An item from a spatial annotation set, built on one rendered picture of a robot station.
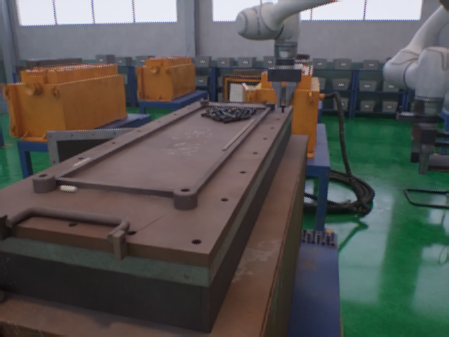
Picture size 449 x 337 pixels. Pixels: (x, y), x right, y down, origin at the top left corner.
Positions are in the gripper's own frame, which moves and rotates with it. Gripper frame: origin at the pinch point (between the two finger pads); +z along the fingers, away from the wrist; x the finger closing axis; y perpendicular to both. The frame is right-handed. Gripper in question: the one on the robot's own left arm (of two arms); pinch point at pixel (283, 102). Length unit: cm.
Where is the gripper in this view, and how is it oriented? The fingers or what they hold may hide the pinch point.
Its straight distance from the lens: 153.2
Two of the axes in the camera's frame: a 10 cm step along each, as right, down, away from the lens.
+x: 9.7, 0.8, -2.4
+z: 0.0, 9.5, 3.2
